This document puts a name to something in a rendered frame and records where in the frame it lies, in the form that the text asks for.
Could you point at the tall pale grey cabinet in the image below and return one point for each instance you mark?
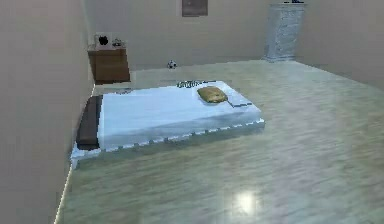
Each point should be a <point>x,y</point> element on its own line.
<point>283,31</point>

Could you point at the dark patterned flat object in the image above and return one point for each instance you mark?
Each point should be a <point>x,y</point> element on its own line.
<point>189,83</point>

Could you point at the yellow-brown pillow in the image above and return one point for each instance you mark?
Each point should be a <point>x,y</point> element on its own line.
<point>212,94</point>

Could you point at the black round object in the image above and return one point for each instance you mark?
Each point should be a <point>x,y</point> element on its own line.
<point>103,40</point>

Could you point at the brown framed wall picture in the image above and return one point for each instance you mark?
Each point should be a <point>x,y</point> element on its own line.
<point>194,7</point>

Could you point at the small dark glass object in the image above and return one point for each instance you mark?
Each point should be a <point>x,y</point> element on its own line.
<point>117,42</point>

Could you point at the brown wooden nightstand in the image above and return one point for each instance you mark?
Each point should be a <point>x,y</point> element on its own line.
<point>109,65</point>

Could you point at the white bed with dark headboard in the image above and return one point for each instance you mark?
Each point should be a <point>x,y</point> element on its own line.
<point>160,116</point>

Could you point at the small dark object on cabinet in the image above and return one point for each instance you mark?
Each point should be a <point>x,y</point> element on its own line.
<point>295,1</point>

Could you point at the black and white ball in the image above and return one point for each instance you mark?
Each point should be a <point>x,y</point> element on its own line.
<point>172,64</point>

